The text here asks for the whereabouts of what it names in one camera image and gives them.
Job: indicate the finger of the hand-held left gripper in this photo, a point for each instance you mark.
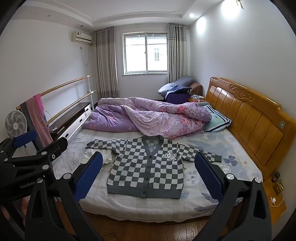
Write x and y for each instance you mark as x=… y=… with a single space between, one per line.
x=24 y=139
x=55 y=146

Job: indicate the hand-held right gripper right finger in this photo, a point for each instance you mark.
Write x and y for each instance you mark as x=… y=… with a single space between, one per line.
x=208 y=178

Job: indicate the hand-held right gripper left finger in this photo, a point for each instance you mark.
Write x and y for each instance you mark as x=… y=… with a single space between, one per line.
x=89 y=177

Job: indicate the grey white checkered cardigan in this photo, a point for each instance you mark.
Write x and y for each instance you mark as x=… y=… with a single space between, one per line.
x=148 y=171

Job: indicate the remote control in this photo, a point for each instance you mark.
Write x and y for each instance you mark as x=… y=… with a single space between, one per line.
x=55 y=129

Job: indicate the white electric fan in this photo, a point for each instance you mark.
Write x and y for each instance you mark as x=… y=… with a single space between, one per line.
x=16 y=124

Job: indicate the dark grey cloth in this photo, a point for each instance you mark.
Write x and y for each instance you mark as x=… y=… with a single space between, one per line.
x=26 y=115

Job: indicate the cream knit garment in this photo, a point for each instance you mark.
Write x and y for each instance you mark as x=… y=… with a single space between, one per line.
x=108 y=158

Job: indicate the pink towel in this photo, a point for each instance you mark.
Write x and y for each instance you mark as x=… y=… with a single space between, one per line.
x=38 y=115

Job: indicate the dark top white cabinet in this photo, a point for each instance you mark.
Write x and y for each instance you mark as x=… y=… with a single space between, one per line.
x=74 y=113

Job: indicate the floral bed sheet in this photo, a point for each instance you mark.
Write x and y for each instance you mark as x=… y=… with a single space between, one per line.
x=231 y=148

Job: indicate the blue striped pillow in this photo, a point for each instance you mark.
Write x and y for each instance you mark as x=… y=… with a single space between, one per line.
x=218 y=120

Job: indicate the wooden bed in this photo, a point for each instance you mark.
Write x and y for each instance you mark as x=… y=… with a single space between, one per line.
x=249 y=120

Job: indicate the wooden nightstand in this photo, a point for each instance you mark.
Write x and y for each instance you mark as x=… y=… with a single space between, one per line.
x=277 y=213
x=196 y=100

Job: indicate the purple floral quilt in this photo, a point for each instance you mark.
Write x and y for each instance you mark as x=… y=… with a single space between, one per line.
x=148 y=115

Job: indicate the purple cloth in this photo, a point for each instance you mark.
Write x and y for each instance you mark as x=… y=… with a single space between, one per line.
x=177 y=96

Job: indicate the brown chair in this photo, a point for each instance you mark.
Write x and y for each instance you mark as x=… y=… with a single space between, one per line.
x=196 y=88

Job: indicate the grey striped curtain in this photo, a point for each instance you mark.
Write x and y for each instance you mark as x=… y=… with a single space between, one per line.
x=107 y=64
x=177 y=51

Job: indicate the blue grey pillows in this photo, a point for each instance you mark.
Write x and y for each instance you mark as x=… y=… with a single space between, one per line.
x=182 y=81

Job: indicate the white air conditioner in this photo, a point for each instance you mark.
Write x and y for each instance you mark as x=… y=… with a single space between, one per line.
x=82 y=37

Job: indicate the window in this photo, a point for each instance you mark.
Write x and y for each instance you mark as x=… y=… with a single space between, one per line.
x=145 y=53

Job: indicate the recessed ceiling light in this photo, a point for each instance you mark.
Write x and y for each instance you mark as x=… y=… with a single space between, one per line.
x=191 y=15

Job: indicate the wooden barre rail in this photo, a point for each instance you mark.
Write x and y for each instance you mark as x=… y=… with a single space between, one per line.
x=83 y=96
x=67 y=83

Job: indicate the white barre post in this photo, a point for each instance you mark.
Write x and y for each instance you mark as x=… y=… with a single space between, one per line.
x=90 y=92

